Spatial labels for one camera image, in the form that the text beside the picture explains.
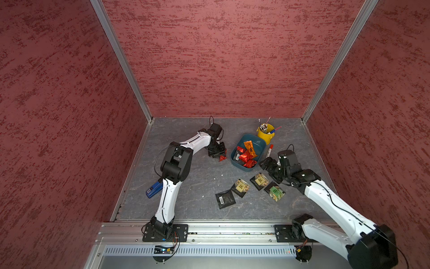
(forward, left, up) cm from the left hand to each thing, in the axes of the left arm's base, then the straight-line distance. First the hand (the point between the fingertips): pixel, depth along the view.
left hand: (223, 157), depth 98 cm
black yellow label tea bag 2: (-14, -20, -1) cm, 25 cm away
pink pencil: (+27, -41, -3) cm, 49 cm away
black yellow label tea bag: (-18, -10, -1) cm, 20 cm away
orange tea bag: (+8, -17, 0) cm, 19 cm away
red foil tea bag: (-1, +1, +1) cm, 2 cm away
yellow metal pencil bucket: (+11, -27, +6) cm, 30 cm away
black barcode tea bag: (-23, -1, -2) cm, 24 cm away
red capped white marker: (+6, -29, -1) cm, 30 cm away
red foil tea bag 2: (-2, -13, +4) cm, 14 cm away
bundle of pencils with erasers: (+11, -23, +15) cm, 30 cm away
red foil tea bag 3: (-5, -16, +2) cm, 17 cm away
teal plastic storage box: (+11, -23, -1) cm, 26 cm away
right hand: (-13, -19, +10) cm, 25 cm away
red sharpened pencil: (+31, -33, 0) cm, 46 cm away
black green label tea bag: (-21, -28, -2) cm, 35 cm away
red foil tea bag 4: (+4, -10, +2) cm, 12 cm away
